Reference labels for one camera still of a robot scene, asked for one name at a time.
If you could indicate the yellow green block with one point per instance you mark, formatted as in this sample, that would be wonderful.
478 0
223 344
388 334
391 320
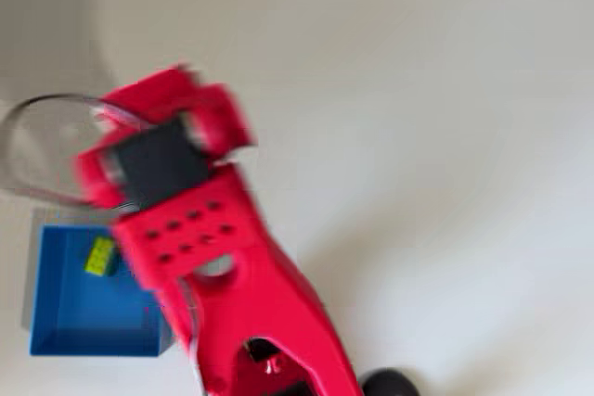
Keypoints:
99 257

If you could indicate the red robot arm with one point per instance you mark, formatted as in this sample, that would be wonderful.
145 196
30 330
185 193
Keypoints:
260 284

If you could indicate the blue square box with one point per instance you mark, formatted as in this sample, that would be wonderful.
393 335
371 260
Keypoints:
69 317

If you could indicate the black round object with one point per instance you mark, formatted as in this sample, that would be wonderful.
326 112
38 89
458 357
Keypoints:
392 382

